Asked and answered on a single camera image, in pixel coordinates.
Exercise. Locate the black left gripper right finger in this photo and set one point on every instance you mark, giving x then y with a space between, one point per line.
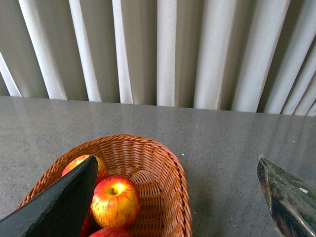
291 201

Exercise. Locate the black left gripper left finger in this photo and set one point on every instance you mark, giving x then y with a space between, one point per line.
58 211

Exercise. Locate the white pleated curtain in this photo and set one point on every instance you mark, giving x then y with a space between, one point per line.
238 55

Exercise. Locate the red yellow apple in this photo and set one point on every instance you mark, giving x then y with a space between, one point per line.
116 202
102 169

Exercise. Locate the left wicker basket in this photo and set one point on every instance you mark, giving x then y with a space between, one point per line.
155 170

